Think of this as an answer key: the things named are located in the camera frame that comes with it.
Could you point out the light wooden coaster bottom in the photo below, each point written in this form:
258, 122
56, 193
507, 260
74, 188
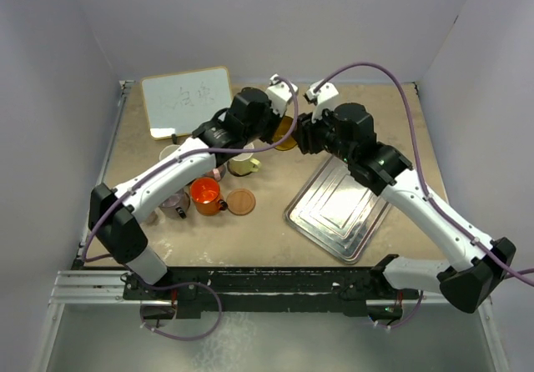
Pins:
241, 202

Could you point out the white board with stand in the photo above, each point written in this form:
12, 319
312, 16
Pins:
177, 103

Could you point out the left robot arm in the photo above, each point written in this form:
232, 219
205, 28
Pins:
115, 214

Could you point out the dark mug white interior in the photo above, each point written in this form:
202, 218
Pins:
168, 153

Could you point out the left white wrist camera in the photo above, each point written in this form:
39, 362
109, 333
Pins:
280, 93

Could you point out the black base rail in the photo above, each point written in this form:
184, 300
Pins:
192, 291

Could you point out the orange glass cup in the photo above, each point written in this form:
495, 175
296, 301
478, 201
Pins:
207, 197

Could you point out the steel tray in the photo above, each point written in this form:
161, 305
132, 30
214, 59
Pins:
335, 212

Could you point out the purple mug black rim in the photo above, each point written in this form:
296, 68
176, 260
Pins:
176, 206

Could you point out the pink mug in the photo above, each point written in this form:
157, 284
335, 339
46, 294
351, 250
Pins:
217, 173

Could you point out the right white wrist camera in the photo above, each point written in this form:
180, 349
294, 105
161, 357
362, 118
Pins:
324, 96

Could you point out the small pink bottle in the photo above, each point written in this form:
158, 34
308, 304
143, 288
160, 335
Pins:
152, 218

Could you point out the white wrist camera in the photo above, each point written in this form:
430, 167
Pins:
280, 93
324, 96

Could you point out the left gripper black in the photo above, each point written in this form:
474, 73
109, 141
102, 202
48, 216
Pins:
275, 119

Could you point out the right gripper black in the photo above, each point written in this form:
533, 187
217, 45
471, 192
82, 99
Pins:
306, 131

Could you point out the pale yellow mug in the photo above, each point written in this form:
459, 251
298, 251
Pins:
244, 164

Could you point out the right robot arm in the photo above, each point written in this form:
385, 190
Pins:
474, 263

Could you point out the aluminium frame rail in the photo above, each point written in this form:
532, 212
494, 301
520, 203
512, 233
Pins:
88, 287

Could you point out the yellow glass cup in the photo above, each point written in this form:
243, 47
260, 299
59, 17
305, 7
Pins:
281, 131

